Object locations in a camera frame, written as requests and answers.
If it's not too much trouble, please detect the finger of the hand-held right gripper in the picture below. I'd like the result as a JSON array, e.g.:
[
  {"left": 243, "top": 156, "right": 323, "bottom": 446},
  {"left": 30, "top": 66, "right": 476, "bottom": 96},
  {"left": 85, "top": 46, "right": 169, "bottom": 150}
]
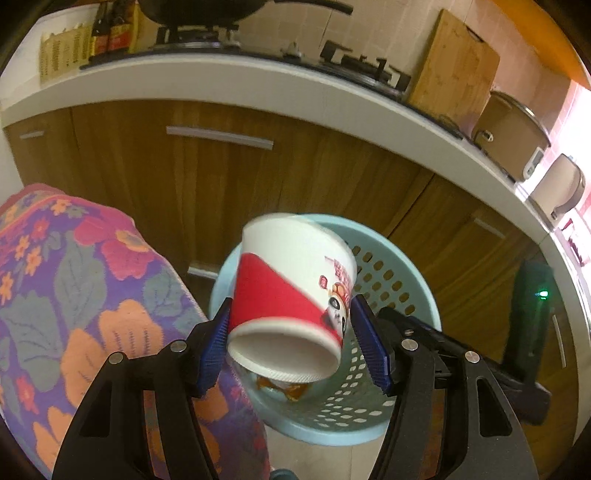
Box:
[{"left": 379, "top": 307, "right": 466, "bottom": 364}]

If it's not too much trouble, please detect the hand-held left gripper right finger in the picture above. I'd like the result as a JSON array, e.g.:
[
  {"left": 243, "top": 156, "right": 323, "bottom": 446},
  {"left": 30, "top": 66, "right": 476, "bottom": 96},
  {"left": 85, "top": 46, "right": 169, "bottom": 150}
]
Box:
[{"left": 350, "top": 295, "right": 536, "bottom": 480}]

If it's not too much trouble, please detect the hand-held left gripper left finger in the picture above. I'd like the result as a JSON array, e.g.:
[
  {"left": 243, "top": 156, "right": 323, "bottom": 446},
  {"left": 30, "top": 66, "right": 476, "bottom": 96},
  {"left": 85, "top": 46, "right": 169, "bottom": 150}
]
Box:
[{"left": 53, "top": 298, "right": 232, "bottom": 480}]

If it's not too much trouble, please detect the red and white paper cup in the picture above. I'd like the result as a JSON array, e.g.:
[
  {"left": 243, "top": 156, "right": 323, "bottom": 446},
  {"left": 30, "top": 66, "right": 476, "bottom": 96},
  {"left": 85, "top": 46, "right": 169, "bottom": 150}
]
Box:
[{"left": 226, "top": 212, "right": 358, "bottom": 384}]

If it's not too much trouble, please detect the light blue plastic basket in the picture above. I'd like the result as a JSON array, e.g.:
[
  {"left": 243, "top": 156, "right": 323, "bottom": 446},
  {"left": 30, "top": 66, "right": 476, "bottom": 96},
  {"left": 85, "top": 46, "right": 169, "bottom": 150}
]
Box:
[{"left": 209, "top": 213, "right": 443, "bottom": 446}]

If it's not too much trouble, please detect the orange crumpled wrapper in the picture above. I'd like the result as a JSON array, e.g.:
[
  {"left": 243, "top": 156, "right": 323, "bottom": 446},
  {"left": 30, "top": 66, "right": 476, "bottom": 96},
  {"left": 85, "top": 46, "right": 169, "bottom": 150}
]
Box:
[{"left": 256, "top": 375, "right": 309, "bottom": 401}]

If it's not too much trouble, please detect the white kitchen appliance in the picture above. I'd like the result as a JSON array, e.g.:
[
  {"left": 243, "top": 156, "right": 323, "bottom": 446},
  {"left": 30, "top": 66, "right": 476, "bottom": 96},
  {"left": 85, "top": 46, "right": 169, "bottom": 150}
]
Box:
[{"left": 529, "top": 154, "right": 586, "bottom": 221}]

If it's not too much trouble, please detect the floral printed blanket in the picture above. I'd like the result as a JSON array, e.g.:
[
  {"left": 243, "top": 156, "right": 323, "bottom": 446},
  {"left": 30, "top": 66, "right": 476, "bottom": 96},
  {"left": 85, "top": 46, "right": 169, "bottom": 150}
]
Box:
[{"left": 0, "top": 184, "right": 271, "bottom": 480}]

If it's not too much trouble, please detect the wide wooden cabinet door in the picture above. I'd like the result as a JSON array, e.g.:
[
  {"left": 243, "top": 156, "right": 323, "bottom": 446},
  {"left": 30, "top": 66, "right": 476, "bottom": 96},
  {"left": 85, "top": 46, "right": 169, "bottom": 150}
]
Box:
[{"left": 69, "top": 100, "right": 423, "bottom": 282}]

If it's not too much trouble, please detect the beige rice cooker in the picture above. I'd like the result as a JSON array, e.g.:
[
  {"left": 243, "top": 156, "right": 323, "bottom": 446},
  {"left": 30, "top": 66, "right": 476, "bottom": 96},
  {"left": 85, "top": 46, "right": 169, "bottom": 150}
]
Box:
[{"left": 472, "top": 91, "right": 552, "bottom": 178}]

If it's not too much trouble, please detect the narrow wooden cabinet door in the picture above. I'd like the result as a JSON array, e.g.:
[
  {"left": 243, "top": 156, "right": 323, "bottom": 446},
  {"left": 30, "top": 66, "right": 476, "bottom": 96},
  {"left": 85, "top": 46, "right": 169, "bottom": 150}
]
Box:
[{"left": 2, "top": 106, "right": 77, "bottom": 195}]

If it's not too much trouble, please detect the wooden cutting board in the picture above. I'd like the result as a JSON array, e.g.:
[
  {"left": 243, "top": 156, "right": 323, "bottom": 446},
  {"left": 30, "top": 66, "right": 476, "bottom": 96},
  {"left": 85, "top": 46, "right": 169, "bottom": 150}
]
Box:
[{"left": 406, "top": 9, "right": 502, "bottom": 125}]

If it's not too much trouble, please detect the black burner grate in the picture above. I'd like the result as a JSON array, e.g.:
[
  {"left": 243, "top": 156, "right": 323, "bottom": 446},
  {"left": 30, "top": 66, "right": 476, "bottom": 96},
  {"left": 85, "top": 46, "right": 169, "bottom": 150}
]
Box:
[
  {"left": 321, "top": 41, "right": 411, "bottom": 90},
  {"left": 154, "top": 25, "right": 241, "bottom": 47}
]

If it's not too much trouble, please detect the black glass gas stove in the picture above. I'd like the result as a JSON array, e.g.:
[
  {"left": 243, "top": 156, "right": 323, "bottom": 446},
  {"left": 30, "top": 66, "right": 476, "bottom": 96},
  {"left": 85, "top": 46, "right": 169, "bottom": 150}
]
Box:
[{"left": 79, "top": 39, "right": 465, "bottom": 139}]

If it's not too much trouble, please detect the yellow oil bottle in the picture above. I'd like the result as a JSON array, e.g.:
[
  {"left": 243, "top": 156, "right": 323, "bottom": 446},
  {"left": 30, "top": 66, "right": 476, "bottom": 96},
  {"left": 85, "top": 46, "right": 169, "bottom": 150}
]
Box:
[{"left": 129, "top": 0, "right": 160, "bottom": 51}]

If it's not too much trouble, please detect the beige slotted rack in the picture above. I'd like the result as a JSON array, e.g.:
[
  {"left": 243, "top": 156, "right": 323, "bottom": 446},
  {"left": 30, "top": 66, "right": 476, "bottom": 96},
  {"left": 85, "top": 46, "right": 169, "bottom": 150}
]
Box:
[{"left": 39, "top": 23, "right": 93, "bottom": 86}]

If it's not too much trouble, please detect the dark sauce bottle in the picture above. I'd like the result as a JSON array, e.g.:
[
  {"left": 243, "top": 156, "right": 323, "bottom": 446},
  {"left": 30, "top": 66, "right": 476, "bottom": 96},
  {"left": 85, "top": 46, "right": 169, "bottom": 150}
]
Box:
[
  {"left": 90, "top": 0, "right": 112, "bottom": 56},
  {"left": 108, "top": 0, "right": 132, "bottom": 51}
]

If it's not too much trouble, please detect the black wok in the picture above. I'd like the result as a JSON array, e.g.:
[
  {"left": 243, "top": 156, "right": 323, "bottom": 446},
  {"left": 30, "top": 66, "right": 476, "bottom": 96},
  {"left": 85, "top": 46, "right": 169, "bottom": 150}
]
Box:
[{"left": 139, "top": 0, "right": 354, "bottom": 24}]

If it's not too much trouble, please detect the vertical silver door handle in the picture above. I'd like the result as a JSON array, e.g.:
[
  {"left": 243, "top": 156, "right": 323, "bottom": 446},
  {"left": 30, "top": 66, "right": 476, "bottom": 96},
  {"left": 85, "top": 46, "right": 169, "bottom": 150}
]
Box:
[{"left": 551, "top": 314, "right": 567, "bottom": 367}]

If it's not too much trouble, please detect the long silver door handle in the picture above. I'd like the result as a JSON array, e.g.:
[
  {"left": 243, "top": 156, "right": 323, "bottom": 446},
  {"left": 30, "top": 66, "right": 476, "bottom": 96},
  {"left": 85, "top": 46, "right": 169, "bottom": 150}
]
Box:
[{"left": 166, "top": 126, "right": 274, "bottom": 151}]

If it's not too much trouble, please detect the orange wall cabinet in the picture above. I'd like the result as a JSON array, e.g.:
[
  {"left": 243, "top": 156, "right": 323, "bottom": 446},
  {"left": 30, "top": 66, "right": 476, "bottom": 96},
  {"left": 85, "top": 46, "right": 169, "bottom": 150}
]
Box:
[{"left": 545, "top": 32, "right": 591, "bottom": 88}]

